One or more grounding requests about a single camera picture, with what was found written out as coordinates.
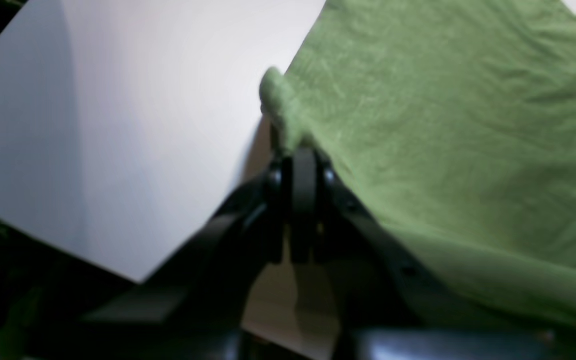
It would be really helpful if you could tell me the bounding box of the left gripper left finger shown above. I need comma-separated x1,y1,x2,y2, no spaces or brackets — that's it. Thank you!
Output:
80,157,301,360

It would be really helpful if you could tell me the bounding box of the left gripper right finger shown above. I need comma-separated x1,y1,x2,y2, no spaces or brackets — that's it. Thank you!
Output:
293,149,534,360

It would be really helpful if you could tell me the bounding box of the green t-shirt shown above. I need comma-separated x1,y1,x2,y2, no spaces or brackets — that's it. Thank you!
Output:
260,0,576,326

